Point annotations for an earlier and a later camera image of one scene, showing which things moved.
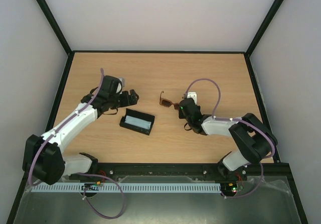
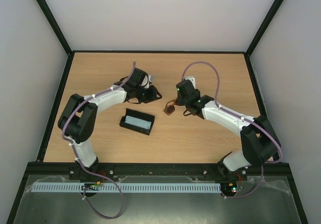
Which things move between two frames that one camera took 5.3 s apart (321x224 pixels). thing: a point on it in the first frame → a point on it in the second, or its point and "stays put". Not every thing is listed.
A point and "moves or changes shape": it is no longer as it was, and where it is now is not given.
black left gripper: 127,101 → 152,95
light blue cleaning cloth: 138,122 stays put
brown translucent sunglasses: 167,103 moves or changes shape
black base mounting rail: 104,171 stays put
